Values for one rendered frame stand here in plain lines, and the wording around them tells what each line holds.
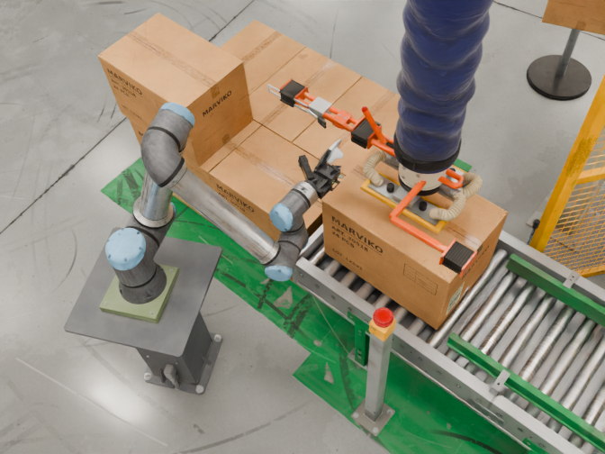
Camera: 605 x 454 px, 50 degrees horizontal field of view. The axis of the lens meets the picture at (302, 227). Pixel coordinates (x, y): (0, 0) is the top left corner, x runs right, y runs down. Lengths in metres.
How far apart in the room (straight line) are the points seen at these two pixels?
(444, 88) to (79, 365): 2.34
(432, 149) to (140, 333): 1.31
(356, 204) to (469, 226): 0.44
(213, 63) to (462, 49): 1.59
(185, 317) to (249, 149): 1.06
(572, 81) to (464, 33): 2.76
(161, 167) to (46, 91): 2.86
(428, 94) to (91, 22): 3.64
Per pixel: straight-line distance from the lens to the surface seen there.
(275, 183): 3.13
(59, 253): 3.87
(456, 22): 1.76
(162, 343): 2.56
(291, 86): 2.56
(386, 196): 2.37
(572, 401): 2.74
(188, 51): 3.25
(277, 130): 3.35
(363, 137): 2.37
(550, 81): 4.49
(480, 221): 2.54
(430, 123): 2.03
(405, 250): 2.43
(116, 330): 2.64
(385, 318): 2.19
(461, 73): 1.90
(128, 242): 2.46
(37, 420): 3.47
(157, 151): 1.98
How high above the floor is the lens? 3.01
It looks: 56 degrees down
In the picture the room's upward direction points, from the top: 6 degrees counter-clockwise
